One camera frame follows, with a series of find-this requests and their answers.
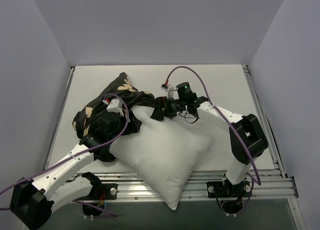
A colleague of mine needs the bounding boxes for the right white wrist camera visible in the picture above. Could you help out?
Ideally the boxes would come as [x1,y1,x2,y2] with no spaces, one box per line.
[161,83,177,99]

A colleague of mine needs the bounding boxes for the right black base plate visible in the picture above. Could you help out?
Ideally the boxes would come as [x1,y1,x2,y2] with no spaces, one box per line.
[206,180,251,198]

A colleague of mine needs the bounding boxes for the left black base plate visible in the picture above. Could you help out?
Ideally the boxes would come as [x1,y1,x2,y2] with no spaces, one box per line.
[98,183,118,201]

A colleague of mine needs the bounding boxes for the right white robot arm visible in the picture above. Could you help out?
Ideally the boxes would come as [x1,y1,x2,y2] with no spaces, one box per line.
[151,82,269,196]

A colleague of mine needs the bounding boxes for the white pillow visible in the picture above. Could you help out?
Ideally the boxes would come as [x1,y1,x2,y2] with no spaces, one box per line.
[109,106,213,210]

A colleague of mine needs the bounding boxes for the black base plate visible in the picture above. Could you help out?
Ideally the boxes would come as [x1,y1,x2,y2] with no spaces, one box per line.
[98,183,118,201]
[206,180,251,198]

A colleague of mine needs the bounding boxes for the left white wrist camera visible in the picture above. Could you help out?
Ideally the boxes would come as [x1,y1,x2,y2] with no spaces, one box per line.
[102,98,124,117]

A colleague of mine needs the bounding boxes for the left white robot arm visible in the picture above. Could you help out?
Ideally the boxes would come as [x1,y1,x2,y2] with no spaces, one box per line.
[9,111,142,229]

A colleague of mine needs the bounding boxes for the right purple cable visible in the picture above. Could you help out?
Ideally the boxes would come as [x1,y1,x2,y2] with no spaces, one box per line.
[165,66,262,215]

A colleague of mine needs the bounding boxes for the aluminium side rail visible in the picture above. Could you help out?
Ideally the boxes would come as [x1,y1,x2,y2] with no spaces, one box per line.
[242,65,288,178]
[44,67,75,169]

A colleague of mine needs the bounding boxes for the right aluminium side rail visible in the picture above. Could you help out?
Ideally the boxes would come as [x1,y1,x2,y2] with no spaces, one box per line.
[242,65,288,178]

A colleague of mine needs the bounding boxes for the left aluminium side rail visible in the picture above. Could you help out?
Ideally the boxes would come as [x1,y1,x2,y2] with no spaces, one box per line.
[44,67,75,169]

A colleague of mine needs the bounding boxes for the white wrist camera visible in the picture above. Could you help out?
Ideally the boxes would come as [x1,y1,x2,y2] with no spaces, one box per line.
[102,98,124,117]
[161,83,177,99]

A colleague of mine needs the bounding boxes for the black floral pillowcase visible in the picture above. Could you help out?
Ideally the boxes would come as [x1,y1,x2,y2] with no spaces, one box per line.
[72,72,156,148]

